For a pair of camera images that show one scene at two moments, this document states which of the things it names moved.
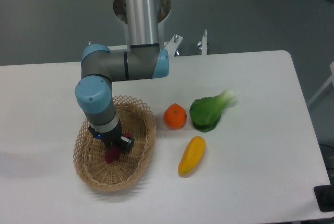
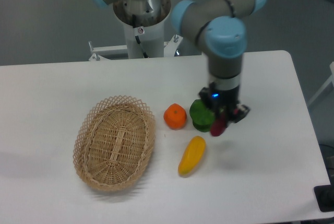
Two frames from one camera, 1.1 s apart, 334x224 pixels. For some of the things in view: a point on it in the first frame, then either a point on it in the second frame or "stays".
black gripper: x=112 y=138 to x=218 y=99
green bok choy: x=206 y=112 stays
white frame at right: x=330 y=80 stays
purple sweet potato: x=112 y=152 to x=218 y=126
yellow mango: x=192 y=156 stays
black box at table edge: x=324 y=195 stays
